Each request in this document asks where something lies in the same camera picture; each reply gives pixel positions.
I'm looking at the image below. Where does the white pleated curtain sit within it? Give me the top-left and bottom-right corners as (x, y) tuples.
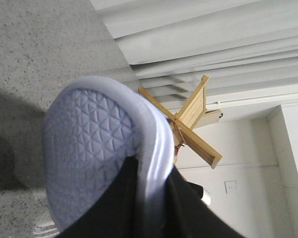
(89, 0), (298, 105)

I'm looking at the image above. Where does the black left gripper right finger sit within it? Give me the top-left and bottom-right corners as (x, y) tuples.
(163, 167), (243, 238)

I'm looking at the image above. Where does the white wall socket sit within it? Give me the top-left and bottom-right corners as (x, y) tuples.
(224, 181), (237, 194)

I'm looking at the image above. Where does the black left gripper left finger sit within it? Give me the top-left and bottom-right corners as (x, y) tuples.
(58, 157), (143, 238)

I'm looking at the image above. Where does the light blue slipper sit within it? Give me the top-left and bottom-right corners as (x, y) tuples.
(42, 76), (174, 238)

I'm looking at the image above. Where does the wooden cross frame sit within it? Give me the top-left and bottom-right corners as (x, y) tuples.
(139, 75), (223, 169)

